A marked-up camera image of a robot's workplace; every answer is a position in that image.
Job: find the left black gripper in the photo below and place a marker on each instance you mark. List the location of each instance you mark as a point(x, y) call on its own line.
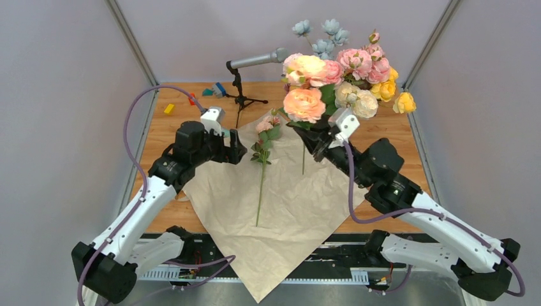
point(235, 153)

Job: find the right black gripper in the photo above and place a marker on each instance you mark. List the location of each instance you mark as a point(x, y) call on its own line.
point(316, 141)

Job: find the flower stems bunch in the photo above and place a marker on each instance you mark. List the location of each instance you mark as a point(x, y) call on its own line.
point(268, 129)

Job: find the peach orange flower stem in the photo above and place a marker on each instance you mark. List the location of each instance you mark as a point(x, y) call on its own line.
point(310, 82)

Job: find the peach paper bouquet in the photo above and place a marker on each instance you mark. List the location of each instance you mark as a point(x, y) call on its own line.
point(271, 218)

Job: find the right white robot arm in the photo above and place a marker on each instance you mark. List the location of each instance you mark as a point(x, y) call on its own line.
point(482, 266)

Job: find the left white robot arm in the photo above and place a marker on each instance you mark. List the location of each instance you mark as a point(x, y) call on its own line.
point(112, 263)

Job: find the flowers in vase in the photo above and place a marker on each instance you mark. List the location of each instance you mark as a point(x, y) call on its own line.
point(369, 80)

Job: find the black microphone tripod stand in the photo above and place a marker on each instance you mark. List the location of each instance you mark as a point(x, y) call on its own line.
point(241, 100)

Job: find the teal block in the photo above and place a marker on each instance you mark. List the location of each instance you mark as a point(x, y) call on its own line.
point(207, 92)

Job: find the red block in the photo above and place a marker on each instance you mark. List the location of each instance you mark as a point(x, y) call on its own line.
point(192, 99)

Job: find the yellow block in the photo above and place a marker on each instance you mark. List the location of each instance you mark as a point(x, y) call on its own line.
point(169, 109)

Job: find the silver microphone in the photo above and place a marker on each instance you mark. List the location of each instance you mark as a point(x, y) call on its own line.
point(276, 56)

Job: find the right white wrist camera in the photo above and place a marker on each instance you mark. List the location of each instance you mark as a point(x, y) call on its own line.
point(343, 124)

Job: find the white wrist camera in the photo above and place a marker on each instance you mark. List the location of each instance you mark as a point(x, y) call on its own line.
point(211, 119)
point(343, 124)

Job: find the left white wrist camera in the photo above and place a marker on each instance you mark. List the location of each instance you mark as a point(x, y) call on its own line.
point(211, 119)

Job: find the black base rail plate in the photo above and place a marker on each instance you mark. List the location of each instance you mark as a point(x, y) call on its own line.
point(339, 260)

